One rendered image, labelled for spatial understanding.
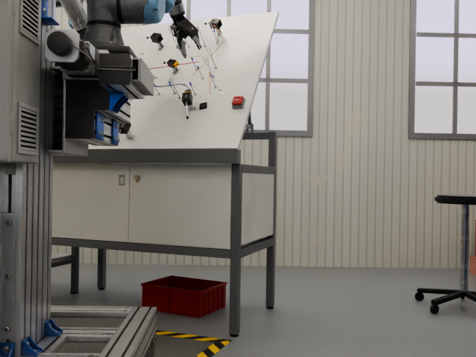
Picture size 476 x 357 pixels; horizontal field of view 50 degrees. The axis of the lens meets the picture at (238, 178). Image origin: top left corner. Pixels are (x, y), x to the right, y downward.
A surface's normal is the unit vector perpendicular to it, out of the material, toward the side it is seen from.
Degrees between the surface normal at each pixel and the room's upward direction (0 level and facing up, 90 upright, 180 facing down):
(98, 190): 90
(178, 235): 90
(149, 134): 53
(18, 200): 90
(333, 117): 90
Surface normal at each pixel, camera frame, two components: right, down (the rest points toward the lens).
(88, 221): -0.36, 0.00
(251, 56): -0.27, -0.61
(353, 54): 0.03, 0.00
